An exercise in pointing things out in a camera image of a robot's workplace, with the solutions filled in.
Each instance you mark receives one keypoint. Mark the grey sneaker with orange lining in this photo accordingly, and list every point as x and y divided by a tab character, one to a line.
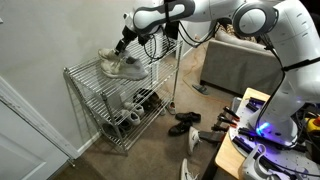
171	108

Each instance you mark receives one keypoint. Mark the white light switch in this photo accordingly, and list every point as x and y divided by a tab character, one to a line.
1	20

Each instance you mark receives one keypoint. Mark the light grey sneaker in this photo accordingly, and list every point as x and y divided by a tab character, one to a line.
192	140

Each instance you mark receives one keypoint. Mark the black dress shoe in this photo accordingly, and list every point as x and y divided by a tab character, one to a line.
188	116
180	128

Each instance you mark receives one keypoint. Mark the worn white sneaker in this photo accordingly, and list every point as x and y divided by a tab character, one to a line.
106	53
123	70

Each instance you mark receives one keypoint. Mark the black sandal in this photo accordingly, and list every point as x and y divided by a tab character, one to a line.
200	89

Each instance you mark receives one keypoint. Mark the small white sneaker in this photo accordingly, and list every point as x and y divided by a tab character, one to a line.
136	108
131	118

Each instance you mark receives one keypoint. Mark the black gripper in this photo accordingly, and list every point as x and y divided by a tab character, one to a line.
128	35

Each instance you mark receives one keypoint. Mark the brown patterned cushion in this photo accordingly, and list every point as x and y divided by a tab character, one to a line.
250	39
225	30

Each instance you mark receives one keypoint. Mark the white VR controller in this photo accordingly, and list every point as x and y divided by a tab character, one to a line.
253	166

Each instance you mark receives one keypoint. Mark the silver door stop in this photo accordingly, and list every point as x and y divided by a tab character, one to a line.
71	163

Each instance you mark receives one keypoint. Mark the white sneaker with black swoosh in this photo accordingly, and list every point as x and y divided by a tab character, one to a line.
186	171

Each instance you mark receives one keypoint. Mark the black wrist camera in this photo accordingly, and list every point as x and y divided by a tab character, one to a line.
171	30

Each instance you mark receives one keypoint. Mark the black sneaker with white stripes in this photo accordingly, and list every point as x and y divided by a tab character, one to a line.
141	95

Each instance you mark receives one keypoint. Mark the black and brown shoe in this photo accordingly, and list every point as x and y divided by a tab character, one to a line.
158	99
151	102

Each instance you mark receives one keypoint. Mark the yellow emergency stop button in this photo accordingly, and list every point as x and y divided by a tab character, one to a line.
313	125

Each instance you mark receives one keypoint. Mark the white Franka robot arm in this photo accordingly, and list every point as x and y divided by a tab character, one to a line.
293	40

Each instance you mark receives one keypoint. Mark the black mounting bracket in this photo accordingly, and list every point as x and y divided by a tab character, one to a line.
251	133
257	100
252	106
246	150

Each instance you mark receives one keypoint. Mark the grey sofa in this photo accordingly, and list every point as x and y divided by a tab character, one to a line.
233	66

